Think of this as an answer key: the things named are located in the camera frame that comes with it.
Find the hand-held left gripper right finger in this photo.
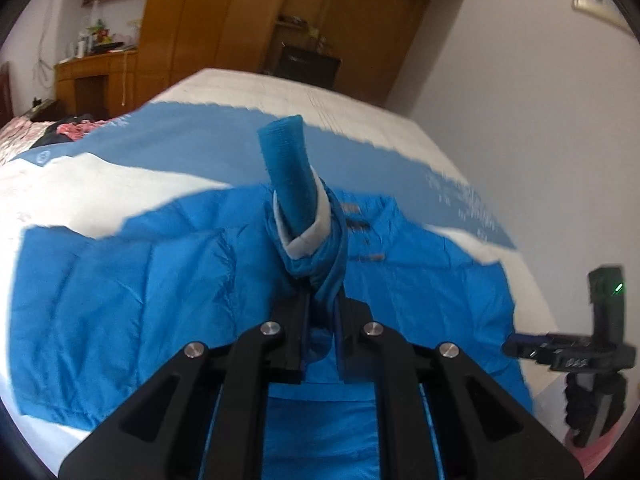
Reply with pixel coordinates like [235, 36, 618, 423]
[336, 293, 584, 480]

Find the person's right hand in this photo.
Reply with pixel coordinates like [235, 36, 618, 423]
[562, 371, 629, 448]

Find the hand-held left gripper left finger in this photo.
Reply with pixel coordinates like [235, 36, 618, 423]
[59, 291, 313, 480]

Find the blue padded jacket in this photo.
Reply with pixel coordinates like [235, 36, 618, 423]
[10, 116, 534, 480]

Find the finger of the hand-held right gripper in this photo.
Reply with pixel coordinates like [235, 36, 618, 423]
[501, 332, 551, 359]

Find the blue and white bedspread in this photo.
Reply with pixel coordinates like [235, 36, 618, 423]
[0, 67, 566, 480]

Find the pink floral blanket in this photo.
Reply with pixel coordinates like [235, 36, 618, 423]
[0, 114, 109, 167]

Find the wooden desk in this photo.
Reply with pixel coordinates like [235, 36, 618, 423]
[54, 50, 139, 117]

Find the person's right forearm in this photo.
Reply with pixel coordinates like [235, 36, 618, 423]
[564, 422, 623, 480]

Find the wooden wardrobe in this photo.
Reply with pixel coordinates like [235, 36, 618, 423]
[135, 0, 482, 109]

